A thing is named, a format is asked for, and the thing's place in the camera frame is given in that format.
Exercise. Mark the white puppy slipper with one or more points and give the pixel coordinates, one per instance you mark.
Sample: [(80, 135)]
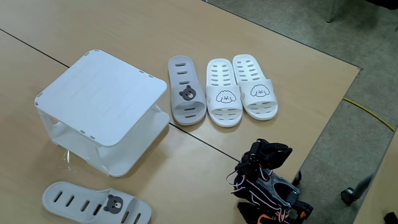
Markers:
[(214, 93), (270, 93)]

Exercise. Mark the grey bear slipper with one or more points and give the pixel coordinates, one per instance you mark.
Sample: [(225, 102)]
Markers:
[(46, 199), (199, 96)]

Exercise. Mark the white two-tier shoe rack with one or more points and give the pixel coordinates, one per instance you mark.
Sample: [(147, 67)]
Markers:
[(102, 93)]

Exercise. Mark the black table caster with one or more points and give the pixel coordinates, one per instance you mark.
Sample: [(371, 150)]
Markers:
[(297, 179)]

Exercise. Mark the black chair caster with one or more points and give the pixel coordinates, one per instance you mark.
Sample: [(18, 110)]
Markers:
[(348, 196)]

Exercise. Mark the black floor object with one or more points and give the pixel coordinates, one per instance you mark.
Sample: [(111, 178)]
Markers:
[(391, 218)]

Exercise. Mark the metal chair leg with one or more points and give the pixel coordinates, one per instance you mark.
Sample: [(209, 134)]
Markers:
[(332, 11)]

